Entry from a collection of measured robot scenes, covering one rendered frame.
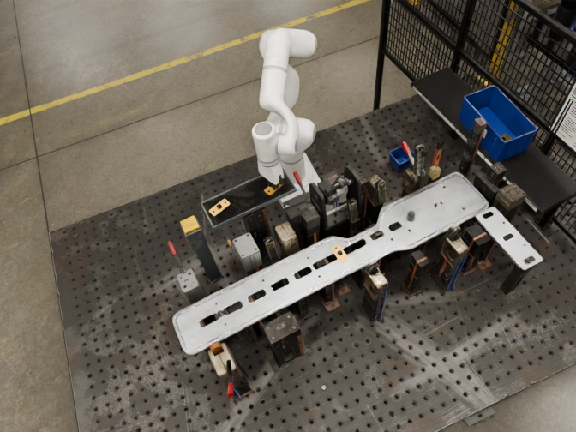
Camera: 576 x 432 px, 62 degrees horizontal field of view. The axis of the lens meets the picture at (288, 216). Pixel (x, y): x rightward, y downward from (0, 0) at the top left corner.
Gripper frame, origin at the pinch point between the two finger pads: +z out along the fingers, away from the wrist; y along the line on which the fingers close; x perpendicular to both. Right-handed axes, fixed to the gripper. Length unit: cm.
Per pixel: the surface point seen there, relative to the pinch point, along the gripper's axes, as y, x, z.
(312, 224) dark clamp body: 18.5, 2.1, 14.1
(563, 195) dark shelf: 86, 81, 16
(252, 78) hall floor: -165, 119, 119
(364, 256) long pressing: 42.8, 6.5, 18.5
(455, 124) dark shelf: 31, 86, 16
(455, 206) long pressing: 56, 50, 19
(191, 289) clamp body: 4, -51, 13
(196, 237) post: -9.4, -35.8, 8.4
